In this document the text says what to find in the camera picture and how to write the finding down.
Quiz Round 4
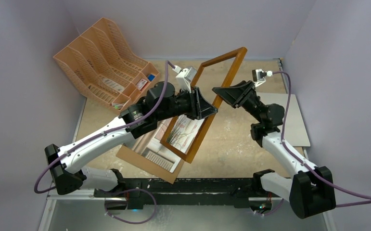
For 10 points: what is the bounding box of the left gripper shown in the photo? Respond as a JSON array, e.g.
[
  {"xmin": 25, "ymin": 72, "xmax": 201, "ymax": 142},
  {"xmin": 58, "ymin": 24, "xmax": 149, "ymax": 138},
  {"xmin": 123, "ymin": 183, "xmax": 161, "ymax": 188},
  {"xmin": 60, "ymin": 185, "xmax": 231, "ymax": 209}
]
[{"xmin": 156, "ymin": 86, "xmax": 217, "ymax": 122}]

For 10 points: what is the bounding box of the plant window photo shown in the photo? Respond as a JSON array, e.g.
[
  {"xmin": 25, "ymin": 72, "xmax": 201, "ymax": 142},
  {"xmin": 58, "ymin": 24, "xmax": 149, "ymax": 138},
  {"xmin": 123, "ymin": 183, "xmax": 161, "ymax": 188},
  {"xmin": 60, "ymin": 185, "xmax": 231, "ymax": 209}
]
[{"xmin": 125, "ymin": 115, "xmax": 203, "ymax": 173}]

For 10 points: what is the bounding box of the brown wooden picture frame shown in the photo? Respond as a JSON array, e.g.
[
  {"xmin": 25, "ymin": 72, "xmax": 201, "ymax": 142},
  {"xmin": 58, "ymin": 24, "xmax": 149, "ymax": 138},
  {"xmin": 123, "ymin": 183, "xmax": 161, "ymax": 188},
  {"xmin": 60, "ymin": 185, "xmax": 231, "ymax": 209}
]
[{"xmin": 160, "ymin": 47, "xmax": 247, "ymax": 163}]

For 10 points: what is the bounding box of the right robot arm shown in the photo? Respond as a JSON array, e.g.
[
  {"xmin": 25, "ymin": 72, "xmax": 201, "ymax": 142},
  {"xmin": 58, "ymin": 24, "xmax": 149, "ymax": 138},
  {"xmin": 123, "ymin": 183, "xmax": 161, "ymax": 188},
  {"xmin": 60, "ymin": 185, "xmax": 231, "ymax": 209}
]
[{"xmin": 212, "ymin": 81, "xmax": 336, "ymax": 219}]

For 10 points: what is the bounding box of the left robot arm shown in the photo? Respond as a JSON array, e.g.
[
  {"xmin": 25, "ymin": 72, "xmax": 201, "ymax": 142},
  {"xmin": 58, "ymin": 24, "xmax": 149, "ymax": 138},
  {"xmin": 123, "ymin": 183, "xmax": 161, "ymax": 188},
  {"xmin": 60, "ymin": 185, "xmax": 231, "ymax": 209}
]
[{"xmin": 44, "ymin": 81, "xmax": 218, "ymax": 197}]

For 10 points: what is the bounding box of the blue small box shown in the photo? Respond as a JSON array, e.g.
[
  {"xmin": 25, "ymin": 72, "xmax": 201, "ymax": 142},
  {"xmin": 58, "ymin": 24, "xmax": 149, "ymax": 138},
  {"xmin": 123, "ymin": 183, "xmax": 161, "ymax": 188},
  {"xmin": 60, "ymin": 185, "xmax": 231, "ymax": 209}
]
[{"xmin": 147, "ymin": 74, "xmax": 155, "ymax": 81}]

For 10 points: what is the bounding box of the red white small box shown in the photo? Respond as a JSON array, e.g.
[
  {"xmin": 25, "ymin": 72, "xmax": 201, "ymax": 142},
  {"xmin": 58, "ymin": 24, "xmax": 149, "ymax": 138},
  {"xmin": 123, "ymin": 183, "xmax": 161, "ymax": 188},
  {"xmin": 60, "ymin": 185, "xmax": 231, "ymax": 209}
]
[{"xmin": 136, "ymin": 78, "xmax": 148, "ymax": 90}]

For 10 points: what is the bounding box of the white panel sheet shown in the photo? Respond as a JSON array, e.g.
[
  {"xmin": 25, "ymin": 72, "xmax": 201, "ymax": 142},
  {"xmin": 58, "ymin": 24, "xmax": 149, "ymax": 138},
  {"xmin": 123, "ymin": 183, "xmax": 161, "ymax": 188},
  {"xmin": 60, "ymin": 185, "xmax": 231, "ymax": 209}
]
[{"xmin": 258, "ymin": 92, "xmax": 311, "ymax": 147}]

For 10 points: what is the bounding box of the green white small item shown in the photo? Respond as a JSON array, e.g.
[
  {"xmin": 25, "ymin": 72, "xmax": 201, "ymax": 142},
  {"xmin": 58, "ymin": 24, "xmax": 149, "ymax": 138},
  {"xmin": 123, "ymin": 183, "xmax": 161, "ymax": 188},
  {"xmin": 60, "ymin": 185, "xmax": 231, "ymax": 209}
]
[{"xmin": 112, "ymin": 103, "xmax": 124, "ymax": 110}]

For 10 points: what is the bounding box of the brown backing board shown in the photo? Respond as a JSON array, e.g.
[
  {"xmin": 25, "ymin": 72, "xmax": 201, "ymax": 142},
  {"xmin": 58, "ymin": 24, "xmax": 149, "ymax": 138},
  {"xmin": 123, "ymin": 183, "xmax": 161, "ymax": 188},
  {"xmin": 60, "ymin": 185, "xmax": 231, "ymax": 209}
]
[{"xmin": 116, "ymin": 146, "xmax": 184, "ymax": 184}]

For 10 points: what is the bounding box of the orange plastic file organizer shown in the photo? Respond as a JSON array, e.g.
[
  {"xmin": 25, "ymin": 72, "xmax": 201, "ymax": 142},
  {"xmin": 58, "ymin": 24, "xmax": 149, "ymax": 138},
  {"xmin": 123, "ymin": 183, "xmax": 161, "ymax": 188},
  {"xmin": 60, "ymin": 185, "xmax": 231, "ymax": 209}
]
[{"xmin": 53, "ymin": 17, "xmax": 161, "ymax": 115}]

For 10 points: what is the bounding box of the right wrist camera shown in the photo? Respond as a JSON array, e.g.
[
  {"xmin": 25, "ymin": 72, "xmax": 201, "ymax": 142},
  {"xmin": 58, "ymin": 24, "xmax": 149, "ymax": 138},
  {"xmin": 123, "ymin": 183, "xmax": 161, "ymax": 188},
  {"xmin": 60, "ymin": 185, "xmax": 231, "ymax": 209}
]
[{"xmin": 252, "ymin": 69, "xmax": 273, "ymax": 88}]

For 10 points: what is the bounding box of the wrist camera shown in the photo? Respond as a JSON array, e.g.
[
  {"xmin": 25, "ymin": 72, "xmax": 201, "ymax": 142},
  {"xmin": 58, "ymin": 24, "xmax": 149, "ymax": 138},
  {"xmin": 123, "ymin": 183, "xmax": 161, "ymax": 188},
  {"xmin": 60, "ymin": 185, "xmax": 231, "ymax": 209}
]
[
  {"xmin": 172, "ymin": 65, "xmax": 197, "ymax": 92},
  {"xmin": 252, "ymin": 69, "xmax": 273, "ymax": 88}
]

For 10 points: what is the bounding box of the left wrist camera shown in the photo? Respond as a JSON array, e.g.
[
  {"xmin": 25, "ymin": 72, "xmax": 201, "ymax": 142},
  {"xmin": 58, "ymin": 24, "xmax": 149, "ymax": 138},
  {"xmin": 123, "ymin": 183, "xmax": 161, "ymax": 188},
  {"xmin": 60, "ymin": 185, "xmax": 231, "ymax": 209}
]
[{"xmin": 172, "ymin": 65, "xmax": 197, "ymax": 92}]

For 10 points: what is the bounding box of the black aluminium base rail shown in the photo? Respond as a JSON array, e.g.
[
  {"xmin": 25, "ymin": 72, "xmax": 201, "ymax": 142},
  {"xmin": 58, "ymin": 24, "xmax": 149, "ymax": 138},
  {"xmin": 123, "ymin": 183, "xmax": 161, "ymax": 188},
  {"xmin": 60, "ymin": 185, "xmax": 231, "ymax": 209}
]
[{"xmin": 46, "ymin": 177, "xmax": 301, "ymax": 211}]

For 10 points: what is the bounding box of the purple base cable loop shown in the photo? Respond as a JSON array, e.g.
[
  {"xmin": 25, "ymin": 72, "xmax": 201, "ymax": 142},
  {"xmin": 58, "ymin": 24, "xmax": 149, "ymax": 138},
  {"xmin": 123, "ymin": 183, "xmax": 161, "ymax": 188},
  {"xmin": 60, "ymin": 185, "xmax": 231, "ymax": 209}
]
[{"xmin": 104, "ymin": 188, "xmax": 158, "ymax": 224}]

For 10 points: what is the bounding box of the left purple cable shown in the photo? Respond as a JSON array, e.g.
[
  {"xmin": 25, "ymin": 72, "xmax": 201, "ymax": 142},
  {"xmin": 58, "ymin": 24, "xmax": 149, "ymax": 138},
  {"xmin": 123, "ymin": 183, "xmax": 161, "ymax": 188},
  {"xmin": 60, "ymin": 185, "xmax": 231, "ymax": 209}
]
[{"xmin": 34, "ymin": 60, "xmax": 177, "ymax": 194}]

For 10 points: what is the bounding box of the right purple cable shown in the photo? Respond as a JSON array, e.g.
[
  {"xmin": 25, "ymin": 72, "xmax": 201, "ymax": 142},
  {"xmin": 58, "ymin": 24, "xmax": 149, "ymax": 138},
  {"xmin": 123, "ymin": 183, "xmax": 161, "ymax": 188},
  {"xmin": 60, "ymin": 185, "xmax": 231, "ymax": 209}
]
[{"xmin": 271, "ymin": 70, "xmax": 371, "ymax": 208}]

